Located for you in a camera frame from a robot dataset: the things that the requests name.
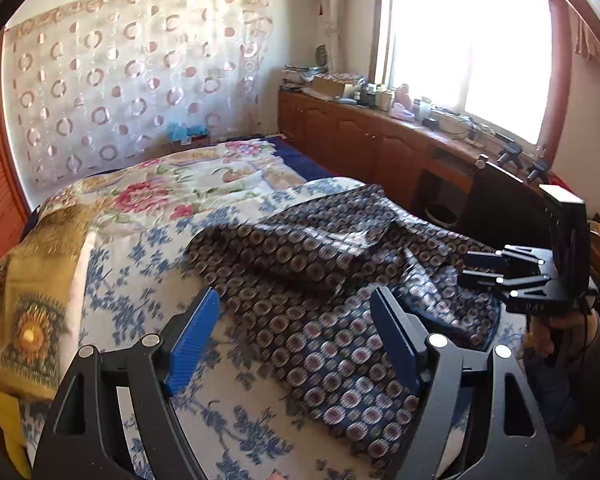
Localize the dark circle-patterned garment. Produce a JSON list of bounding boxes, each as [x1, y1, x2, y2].
[[187, 178, 501, 468]]

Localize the blue floral white quilt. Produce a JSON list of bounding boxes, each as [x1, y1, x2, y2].
[[19, 176, 472, 480]]

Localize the white circle-patterned curtain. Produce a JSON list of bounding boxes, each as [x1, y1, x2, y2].
[[3, 0, 273, 203]]

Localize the pink bottle on sideboard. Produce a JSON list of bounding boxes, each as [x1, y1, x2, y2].
[[389, 84, 415, 122]]

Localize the window with wooden frame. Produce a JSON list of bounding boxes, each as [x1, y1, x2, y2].
[[370, 0, 571, 157]]

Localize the beige window drape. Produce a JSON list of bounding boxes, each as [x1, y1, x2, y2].
[[321, 0, 346, 73]]

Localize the cardboard box on sideboard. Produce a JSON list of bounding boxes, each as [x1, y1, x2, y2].
[[311, 76, 358, 99]]

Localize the yellow plush toy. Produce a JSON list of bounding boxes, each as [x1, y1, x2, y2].
[[0, 391, 32, 479]]

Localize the wooden sideboard cabinet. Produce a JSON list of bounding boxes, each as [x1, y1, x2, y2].
[[276, 86, 541, 231]]

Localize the teal object behind bed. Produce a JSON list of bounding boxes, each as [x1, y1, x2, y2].
[[166, 122, 209, 144]]

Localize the navy blue bed sheet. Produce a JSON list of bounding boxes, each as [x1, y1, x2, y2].
[[266, 136, 334, 181]]

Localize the folded golden patterned cloth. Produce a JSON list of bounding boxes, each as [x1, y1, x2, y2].
[[0, 205, 97, 401]]

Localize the person's right hand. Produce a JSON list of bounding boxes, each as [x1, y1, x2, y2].
[[528, 309, 598, 356]]

